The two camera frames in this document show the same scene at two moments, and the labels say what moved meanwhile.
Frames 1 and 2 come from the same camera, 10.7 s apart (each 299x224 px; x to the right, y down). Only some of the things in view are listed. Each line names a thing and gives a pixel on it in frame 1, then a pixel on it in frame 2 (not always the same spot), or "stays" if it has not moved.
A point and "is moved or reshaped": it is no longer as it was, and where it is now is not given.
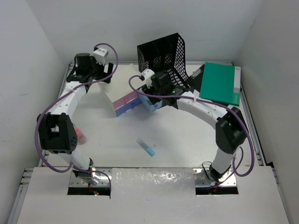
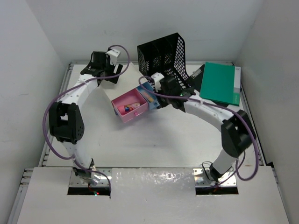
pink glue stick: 81,138 is moved or reshaped
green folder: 220,81 stays
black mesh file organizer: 166,54 stays
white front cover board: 152,196 stays
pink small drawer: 129,97 is moved or reshaped
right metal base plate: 202,178 stays
